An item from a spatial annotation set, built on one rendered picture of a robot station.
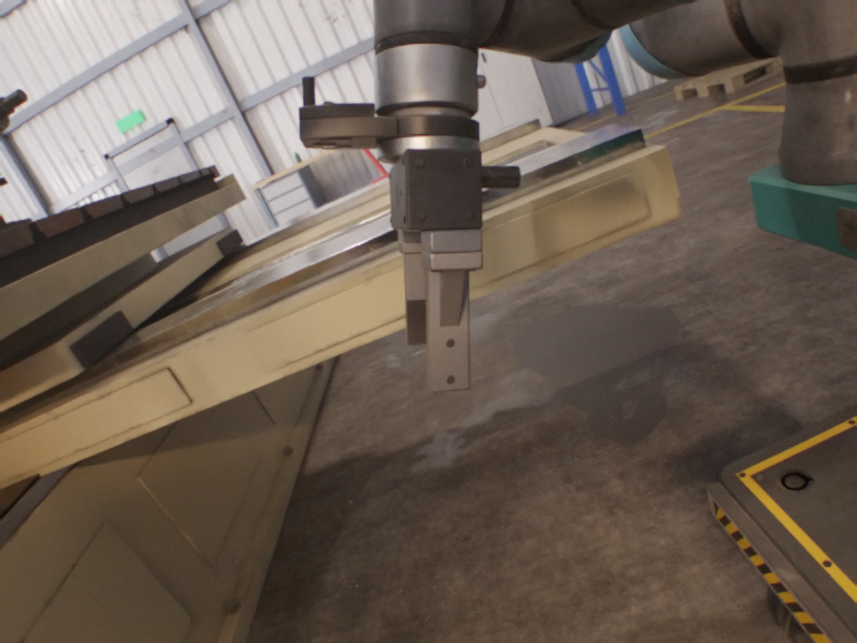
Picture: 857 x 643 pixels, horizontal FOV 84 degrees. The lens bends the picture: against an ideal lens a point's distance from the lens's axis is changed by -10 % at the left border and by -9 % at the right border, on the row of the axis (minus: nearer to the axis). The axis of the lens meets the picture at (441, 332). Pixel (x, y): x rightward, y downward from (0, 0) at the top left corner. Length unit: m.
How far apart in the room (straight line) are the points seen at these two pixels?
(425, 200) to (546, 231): 0.45
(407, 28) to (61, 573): 1.03
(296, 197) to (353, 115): 6.55
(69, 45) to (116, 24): 0.75
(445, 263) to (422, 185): 0.06
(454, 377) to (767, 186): 0.38
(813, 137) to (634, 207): 0.32
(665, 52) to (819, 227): 0.23
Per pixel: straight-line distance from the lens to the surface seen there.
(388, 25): 0.39
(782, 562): 0.69
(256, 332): 0.83
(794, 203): 0.57
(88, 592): 1.17
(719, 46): 0.58
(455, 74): 0.38
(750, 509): 0.74
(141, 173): 8.48
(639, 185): 0.80
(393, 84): 0.38
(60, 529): 1.16
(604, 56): 6.46
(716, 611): 1.04
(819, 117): 0.54
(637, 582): 1.09
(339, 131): 0.37
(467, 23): 0.40
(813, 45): 0.54
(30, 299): 1.00
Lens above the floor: 0.87
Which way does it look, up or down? 22 degrees down
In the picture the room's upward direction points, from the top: 25 degrees counter-clockwise
